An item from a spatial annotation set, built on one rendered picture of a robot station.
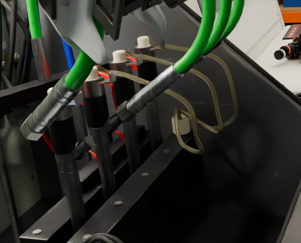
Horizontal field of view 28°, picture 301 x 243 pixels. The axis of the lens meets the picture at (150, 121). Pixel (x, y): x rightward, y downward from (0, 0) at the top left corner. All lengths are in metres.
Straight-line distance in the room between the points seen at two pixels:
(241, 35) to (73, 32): 0.87
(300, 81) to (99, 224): 0.56
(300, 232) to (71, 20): 0.39
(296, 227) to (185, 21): 0.36
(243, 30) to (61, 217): 0.70
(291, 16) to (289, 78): 4.99
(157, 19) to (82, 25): 0.05
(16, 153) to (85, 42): 0.68
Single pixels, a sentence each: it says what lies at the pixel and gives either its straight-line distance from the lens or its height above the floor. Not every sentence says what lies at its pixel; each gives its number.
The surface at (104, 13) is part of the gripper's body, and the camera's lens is 0.34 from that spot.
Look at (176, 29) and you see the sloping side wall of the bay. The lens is 0.91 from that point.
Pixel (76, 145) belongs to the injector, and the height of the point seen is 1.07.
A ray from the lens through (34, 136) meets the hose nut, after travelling 0.55.
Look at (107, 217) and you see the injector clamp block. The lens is 0.70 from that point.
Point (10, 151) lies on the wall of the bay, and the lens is 1.06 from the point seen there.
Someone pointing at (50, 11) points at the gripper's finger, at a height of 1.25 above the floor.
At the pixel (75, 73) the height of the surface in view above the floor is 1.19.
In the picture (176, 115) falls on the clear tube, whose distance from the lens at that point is 0.87.
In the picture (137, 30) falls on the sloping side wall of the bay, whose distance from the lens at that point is 0.94.
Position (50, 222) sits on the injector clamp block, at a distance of 0.71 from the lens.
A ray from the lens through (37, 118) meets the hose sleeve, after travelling 0.53.
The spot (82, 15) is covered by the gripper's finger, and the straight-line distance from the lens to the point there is 0.39.
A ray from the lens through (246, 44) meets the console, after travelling 1.28.
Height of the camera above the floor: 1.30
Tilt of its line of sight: 19 degrees down
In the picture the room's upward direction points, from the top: 8 degrees counter-clockwise
